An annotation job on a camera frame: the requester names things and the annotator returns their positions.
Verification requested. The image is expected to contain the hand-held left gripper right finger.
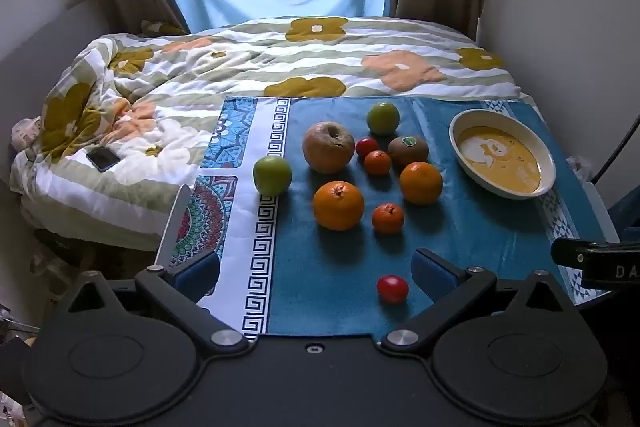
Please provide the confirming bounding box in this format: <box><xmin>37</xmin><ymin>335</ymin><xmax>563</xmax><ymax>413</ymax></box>
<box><xmin>382</xmin><ymin>248</ymin><xmax>583</xmax><ymax>355</ymax></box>

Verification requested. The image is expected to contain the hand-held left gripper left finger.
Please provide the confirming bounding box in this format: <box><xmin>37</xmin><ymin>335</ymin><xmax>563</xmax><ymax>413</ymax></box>
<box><xmin>60</xmin><ymin>249</ymin><xmax>251</xmax><ymax>355</ymax></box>

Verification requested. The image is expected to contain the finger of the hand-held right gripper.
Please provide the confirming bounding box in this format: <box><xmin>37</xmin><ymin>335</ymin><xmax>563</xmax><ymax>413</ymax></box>
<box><xmin>550</xmin><ymin>237</ymin><xmax>592</xmax><ymax>266</ymax></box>

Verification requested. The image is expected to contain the small tangerine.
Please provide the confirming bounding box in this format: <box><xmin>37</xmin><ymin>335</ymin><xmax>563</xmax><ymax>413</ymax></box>
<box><xmin>363</xmin><ymin>150</ymin><xmax>392</xmax><ymax>177</ymax></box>
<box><xmin>371</xmin><ymin>203</ymin><xmax>405</xmax><ymax>235</ymax></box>

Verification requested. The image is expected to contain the large smooth orange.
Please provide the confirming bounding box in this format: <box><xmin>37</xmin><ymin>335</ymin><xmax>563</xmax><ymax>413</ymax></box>
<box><xmin>399</xmin><ymin>161</ymin><xmax>444</xmax><ymax>206</ymax></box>

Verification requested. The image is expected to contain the white bowl with yellow print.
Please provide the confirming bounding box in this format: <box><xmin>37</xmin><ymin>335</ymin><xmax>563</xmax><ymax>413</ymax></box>
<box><xmin>448</xmin><ymin>109</ymin><xmax>557</xmax><ymax>200</ymax></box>

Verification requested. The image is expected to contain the large orange with stem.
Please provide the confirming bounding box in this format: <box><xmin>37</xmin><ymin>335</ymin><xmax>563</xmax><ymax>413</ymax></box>
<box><xmin>313</xmin><ymin>181</ymin><xmax>365</xmax><ymax>231</ymax></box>

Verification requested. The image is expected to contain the green apple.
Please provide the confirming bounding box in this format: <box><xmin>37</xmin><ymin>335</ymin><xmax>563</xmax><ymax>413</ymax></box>
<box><xmin>366</xmin><ymin>101</ymin><xmax>400</xmax><ymax>137</ymax></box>
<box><xmin>252</xmin><ymin>156</ymin><xmax>293</xmax><ymax>197</ymax></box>

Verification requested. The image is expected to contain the wrinkled brown apple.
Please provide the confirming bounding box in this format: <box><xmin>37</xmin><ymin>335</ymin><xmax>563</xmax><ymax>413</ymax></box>
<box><xmin>302</xmin><ymin>121</ymin><xmax>356</xmax><ymax>174</ymax></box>

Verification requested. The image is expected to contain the dark blue fabric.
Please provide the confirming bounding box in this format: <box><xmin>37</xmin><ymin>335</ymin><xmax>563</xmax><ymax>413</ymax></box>
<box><xmin>606</xmin><ymin>186</ymin><xmax>640</xmax><ymax>244</ymax></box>

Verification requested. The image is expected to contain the clear plastic bag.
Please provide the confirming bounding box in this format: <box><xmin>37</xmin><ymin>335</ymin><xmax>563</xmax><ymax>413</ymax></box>
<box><xmin>566</xmin><ymin>154</ymin><xmax>594</xmax><ymax>181</ymax></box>

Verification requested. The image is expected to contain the blue patterned cloth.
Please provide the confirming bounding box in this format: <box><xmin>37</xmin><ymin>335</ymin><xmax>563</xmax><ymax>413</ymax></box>
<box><xmin>170</xmin><ymin>96</ymin><xmax>621</xmax><ymax>341</ymax></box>

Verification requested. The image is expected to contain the brown kiwi with sticker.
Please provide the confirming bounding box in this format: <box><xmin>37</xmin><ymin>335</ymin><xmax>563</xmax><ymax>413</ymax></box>
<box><xmin>387</xmin><ymin>135</ymin><xmax>430</xmax><ymax>168</ymax></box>

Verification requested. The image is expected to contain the black smartphone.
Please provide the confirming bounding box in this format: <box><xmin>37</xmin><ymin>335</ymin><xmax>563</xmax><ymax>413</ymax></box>
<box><xmin>86</xmin><ymin>146</ymin><xmax>122</xmax><ymax>173</ymax></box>

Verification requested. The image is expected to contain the floral striped quilt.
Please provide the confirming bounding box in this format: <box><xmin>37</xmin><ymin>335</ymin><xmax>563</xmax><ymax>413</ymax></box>
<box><xmin>10</xmin><ymin>14</ymin><xmax>543</xmax><ymax>254</ymax></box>

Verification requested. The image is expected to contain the pink crumpled cloth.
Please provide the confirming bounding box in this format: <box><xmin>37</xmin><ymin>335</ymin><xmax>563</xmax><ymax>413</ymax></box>
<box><xmin>11</xmin><ymin>117</ymin><xmax>44</xmax><ymax>154</ymax></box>

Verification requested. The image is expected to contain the black cable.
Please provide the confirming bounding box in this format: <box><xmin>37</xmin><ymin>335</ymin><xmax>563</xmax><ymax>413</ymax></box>
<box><xmin>594</xmin><ymin>107</ymin><xmax>640</xmax><ymax>184</ymax></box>

